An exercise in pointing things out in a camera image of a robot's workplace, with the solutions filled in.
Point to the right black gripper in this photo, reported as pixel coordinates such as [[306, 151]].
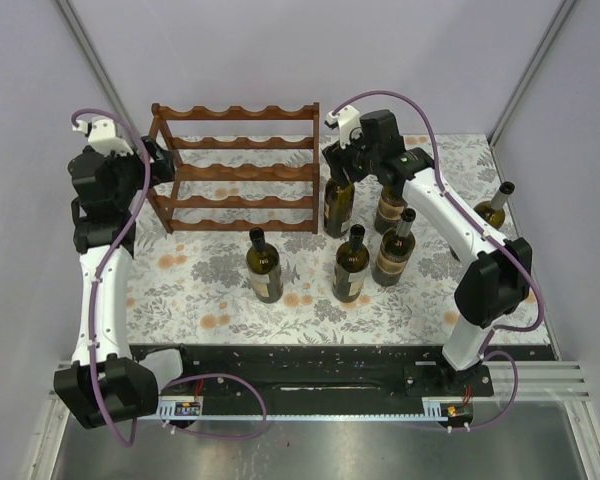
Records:
[[336, 157]]

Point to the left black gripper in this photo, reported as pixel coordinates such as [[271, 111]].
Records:
[[161, 169]]

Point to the green wine bottle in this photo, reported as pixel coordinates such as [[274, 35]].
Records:
[[338, 206]]

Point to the brown wooden wine rack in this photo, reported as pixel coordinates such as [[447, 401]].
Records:
[[166, 206]]

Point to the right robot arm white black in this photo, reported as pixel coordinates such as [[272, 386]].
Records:
[[495, 269]]

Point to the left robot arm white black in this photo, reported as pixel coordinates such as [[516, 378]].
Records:
[[104, 383]]

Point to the wine bottle brown label back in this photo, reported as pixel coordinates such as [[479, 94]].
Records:
[[389, 210]]

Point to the wine bottle brown label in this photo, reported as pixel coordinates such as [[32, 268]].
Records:
[[396, 247], [389, 210]]

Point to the wine bottle front centre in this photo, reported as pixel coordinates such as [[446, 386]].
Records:
[[351, 266]]

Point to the wine bottle brown label front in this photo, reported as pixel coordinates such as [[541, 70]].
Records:
[[396, 247]]

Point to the wine bottle front left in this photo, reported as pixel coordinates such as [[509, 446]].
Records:
[[263, 263]]

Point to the wine bottle far right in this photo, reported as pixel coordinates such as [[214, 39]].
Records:
[[492, 211]]

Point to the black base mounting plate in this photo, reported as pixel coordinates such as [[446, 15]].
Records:
[[409, 370]]

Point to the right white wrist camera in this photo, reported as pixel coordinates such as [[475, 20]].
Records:
[[347, 122]]

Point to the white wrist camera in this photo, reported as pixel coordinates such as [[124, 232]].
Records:
[[104, 135], [347, 122]]

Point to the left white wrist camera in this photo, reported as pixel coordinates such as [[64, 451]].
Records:
[[104, 135]]

